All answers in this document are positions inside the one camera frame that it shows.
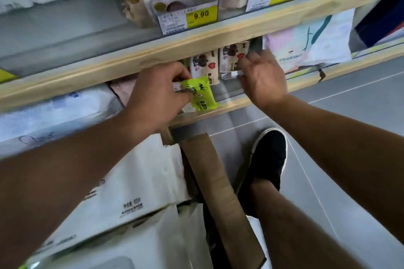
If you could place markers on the pink small wipes pack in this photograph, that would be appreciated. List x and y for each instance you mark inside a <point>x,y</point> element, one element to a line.
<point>121,89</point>

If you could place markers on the white blue tissue pack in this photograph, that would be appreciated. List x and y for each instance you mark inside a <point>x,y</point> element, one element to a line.
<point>47,114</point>

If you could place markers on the dark blue printed pack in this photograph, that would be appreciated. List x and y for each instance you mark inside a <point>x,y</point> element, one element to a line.
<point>382,19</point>

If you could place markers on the person's right hand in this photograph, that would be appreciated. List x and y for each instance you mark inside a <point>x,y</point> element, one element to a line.
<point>265,79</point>

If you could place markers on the pastel floral towel pack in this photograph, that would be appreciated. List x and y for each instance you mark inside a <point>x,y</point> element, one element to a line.
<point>290,51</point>

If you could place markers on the white pastel towel pack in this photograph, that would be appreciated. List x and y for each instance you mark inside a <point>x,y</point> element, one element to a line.
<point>337,35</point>

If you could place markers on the person's right black shoe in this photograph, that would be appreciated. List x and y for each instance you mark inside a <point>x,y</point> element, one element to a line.
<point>268,158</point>

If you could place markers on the person's white shorts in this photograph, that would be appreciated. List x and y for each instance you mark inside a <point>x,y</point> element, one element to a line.
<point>257,240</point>

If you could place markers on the person's right forearm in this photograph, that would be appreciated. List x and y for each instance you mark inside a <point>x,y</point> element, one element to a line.
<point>347,152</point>

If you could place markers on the person's left forearm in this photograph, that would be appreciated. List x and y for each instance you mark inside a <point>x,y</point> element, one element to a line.
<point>63,183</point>

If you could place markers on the person's left hand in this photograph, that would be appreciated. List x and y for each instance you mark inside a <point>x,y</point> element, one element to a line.
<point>154,98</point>

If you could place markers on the brown cardboard box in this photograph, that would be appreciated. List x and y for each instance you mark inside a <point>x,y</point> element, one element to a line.
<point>217,190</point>

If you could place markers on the wooden edged grey shelf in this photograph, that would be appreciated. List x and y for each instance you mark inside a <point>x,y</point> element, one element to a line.
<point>126,63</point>

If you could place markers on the black shelf joint clip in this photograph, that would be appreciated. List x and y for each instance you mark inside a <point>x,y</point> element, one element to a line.
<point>321,74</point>

